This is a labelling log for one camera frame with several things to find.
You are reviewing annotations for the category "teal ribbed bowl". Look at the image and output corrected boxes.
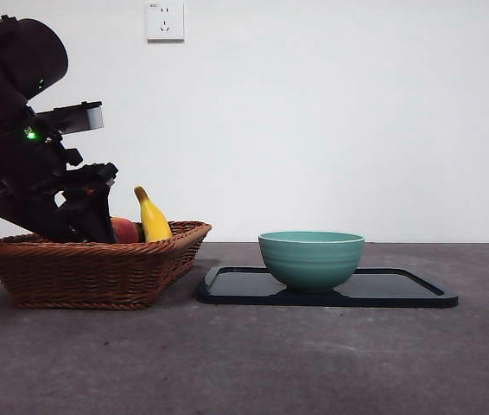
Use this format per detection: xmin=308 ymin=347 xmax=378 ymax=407
xmin=257 ymin=231 xmax=365 ymax=294

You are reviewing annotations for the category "red orange peach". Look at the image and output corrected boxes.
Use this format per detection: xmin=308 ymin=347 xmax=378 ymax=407
xmin=110 ymin=217 xmax=140 ymax=244

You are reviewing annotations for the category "yellow banana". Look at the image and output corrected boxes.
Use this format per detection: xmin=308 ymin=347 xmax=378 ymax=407
xmin=133 ymin=186 xmax=174 ymax=244

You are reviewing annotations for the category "brown wicker basket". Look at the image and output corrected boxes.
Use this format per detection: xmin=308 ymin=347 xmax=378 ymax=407
xmin=0 ymin=220 xmax=213 ymax=311

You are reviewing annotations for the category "dark rectangular tray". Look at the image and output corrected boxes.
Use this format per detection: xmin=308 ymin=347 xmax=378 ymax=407
xmin=195 ymin=265 xmax=460 ymax=308

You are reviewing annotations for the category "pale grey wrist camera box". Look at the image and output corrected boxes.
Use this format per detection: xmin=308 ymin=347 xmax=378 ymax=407
xmin=35 ymin=100 xmax=105 ymax=135

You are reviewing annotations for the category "white wall power socket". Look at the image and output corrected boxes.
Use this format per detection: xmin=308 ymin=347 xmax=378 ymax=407
xmin=146 ymin=2 xmax=186 ymax=43

